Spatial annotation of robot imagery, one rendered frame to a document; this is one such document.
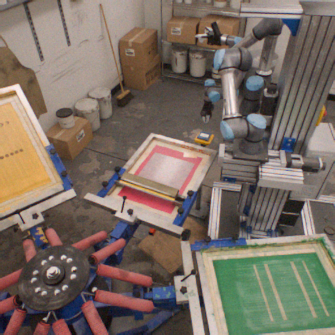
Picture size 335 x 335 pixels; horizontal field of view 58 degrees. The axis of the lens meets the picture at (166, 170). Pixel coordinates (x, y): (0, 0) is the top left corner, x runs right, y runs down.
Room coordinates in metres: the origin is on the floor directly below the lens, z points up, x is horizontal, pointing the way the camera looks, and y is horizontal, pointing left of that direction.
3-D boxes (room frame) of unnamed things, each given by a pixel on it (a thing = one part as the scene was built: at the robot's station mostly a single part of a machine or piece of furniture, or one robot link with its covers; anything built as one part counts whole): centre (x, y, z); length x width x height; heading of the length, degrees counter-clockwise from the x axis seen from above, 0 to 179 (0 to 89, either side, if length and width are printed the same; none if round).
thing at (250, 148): (1.51, -0.55, 1.31); 0.15 x 0.15 x 0.10
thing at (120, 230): (1.07, 0.27, 1.02); 0.17 x 0.06 x 0.05; 154
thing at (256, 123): (1.51, -0.54, 1.42); 0.13 x 0.12 x 0.14; 98
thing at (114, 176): (1.49, 0.38, 0.98); 0.30 x 0.05 x 0.07; 154
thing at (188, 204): (1.24, -0.12, 0.98); 0.30 x 0.05 x 0.07; 154
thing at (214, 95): (1.96, -0.37, 1.40); 0.11 x 0.11 x 0.08; 8
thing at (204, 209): (2.04, -0.32, 0.48); 0.22 x 0.22 x 0.96; 64
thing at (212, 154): (1.58, 0.03, 0.97); 0.79 x 0.58 x 0.04; 154
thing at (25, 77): (2.92, 1.55, 1.06); 0.53 x 0.07 x 1.05; 154
